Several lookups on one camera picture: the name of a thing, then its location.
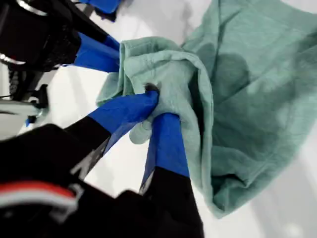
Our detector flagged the red white servo wire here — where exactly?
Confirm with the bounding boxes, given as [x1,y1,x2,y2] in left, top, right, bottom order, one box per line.
[0,180,80,211]

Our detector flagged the black camera box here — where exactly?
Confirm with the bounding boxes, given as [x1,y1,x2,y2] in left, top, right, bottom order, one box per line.
[0,0,50,71]

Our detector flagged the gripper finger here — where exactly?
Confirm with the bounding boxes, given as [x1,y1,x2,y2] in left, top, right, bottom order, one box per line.
[74,33,120,73]
[139,113,205,235]
[61,90,159,181]
[70,11,122,52]

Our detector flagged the pale green T-shirt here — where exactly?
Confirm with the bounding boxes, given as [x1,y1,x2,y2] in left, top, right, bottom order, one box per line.
[95,0,317,219]

